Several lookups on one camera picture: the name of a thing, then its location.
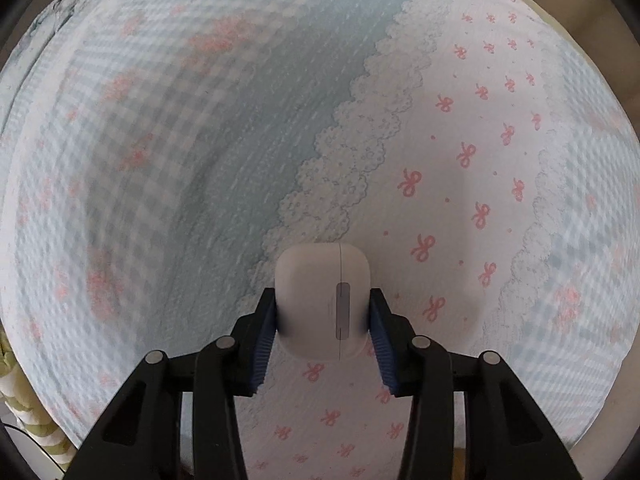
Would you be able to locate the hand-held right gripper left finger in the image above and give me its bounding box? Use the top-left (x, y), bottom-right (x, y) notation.
top-left (70, 287), bottom-right (278, 480)

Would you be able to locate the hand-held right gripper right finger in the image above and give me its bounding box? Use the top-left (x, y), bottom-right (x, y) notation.
top-left (367, 287), bottom-right (576, 480)

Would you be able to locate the white earbuds case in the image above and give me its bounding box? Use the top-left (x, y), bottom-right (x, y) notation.
top-left (275, 242), bottom-right (372, 360)

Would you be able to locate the blue pink patterned bed sheet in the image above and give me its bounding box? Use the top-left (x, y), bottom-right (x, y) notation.
top-left (0, 0), bottom-right (640, 480)

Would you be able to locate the green white striped cloth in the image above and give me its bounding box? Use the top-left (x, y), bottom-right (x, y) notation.
top-left (0, 332), bottom-right (77, 467)

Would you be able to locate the crumpled light blue quilt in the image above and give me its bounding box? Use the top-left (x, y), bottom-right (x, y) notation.
top-left (12, 0), bottom-right (98, 58)

